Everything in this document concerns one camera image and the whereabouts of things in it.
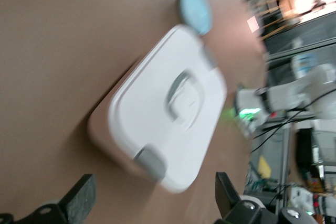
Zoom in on pink lunch box white lid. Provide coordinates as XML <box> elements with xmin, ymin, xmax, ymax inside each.
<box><xmin>88</xmin><ymin>23</ymin><xmax>228</xmax><ymax>195</ymax></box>

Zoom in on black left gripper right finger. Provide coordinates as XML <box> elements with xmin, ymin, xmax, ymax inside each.
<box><xmin>214</xmin><ymin>172</ymin><xmax>319</xmax><ymax>224</ymax></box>

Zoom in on long black cable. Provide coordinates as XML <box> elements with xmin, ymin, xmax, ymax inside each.
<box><xmin>250</xmin><ymin>89</ymin><xmax>336</xmax><ymax>154</ymax></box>

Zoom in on wooden stool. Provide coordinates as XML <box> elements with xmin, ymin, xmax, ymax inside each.
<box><xmin>258</xmin><ymin>0</ymin><xmax>299</xmax><ymax>35</ymax></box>

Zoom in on light blue round plate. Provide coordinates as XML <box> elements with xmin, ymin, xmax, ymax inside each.
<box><xmin>177</xmin><ymin>0</ymin><xmax>214</xmax><ymax>36</ymax></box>

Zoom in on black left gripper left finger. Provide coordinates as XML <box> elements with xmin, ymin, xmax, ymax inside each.
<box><xmin>0</xmin><ymin>173</ymin><xmax>98</xmax><ymax>224</ymax></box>

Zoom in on white paper label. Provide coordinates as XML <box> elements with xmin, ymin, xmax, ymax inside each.
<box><xmin>246</xmin><ymin>16</ymin><xmax>260</xmax><ymax>33</ymax></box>

